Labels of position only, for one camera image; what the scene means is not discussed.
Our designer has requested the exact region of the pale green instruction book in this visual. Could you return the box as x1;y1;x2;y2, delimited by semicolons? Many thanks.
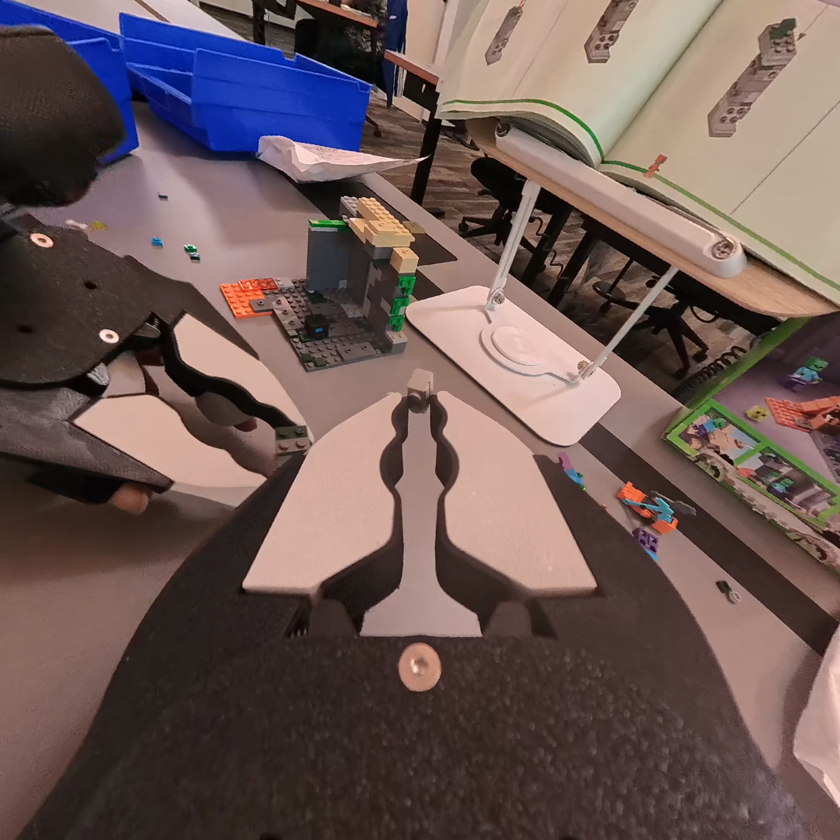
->
435;0;840;298

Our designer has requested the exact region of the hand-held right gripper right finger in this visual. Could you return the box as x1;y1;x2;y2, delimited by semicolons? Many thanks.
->
432;391;598;635

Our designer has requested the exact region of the green toy box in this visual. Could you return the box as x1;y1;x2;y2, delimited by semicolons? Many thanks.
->
663;314;840;580

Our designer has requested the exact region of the printed white paper bag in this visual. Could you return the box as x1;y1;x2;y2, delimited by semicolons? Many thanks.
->
256;134;432;186

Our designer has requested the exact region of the black office chair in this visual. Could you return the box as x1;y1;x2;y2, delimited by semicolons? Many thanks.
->
592;259;711;383
458;156;581;263

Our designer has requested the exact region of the background office table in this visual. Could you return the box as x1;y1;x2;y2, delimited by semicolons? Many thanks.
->
295;0;442;206

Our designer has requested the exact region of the black coiled cable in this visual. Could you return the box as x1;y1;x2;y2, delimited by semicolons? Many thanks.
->
679;346;750;398

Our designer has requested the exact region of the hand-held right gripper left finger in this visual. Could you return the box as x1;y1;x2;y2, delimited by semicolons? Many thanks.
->
241;391;404;635

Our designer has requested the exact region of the grey baseplate brick building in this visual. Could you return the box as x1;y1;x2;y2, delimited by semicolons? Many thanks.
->
220;196;422;374

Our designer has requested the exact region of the small grey brick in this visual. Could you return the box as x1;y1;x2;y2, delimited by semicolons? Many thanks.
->
406;368;436;416

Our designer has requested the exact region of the orange figure with blue pickaxe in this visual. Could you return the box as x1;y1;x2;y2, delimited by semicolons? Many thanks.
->
616;481;698;536

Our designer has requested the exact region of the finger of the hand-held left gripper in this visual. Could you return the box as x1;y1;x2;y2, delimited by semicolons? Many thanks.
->
72;390;284;490
159;311;312;434

